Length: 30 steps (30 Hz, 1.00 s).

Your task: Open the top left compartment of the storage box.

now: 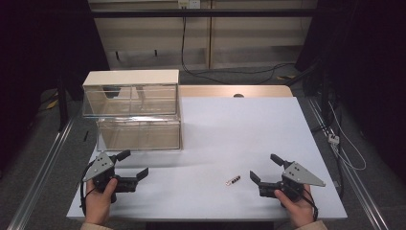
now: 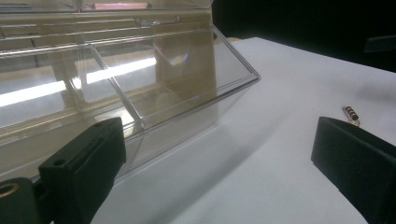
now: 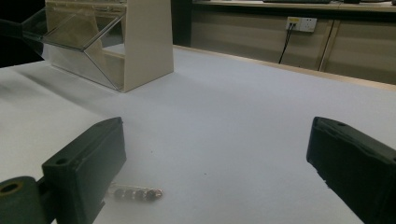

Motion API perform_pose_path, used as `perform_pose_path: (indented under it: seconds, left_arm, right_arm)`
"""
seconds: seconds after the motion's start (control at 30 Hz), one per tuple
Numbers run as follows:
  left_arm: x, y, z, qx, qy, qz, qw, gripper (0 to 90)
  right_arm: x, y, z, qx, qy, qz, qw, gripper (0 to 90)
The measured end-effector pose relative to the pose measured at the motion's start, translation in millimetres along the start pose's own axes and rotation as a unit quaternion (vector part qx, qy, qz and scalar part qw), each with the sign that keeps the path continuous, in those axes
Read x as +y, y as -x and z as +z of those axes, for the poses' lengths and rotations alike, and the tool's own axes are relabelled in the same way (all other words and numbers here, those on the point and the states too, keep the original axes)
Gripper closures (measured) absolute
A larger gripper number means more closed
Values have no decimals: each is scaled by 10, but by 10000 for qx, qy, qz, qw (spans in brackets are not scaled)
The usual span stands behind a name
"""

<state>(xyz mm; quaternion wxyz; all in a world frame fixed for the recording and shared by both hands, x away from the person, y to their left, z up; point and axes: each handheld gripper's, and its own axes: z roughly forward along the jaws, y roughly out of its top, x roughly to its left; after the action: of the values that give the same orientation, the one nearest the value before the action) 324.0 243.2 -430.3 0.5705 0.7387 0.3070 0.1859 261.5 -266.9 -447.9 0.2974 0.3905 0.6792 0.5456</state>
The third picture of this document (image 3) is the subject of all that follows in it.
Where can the clear acrylic drawer box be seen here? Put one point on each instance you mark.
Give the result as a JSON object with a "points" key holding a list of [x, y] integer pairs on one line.
{"points": [[149, 46]]}

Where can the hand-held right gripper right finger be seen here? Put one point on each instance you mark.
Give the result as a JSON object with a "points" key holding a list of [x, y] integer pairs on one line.
{"points": [[358, 161]]}

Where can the white table mat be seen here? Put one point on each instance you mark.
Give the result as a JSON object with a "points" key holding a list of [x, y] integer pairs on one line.
{"points": [[218, 124]]}

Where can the white wall socket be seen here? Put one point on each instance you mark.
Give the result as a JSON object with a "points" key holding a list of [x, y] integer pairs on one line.
{"points": [[303, 24]]}

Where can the clear plastic tilt drawer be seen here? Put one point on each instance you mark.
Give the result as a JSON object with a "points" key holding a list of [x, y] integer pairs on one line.
{"points": [[77, 31], [93, 67]]}

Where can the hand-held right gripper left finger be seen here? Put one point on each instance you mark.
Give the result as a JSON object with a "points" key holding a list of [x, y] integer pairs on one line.
{"points": [[84, 168]]}

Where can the black metal post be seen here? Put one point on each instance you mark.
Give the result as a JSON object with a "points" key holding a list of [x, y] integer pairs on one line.
{"points": [[181, 21]]}

